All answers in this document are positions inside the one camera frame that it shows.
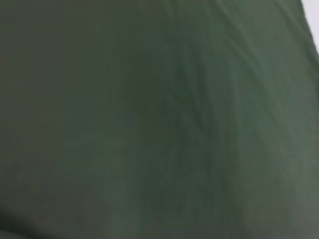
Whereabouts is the dark green shirt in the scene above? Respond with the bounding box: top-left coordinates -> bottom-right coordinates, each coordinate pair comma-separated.
0,0 -> 319,239

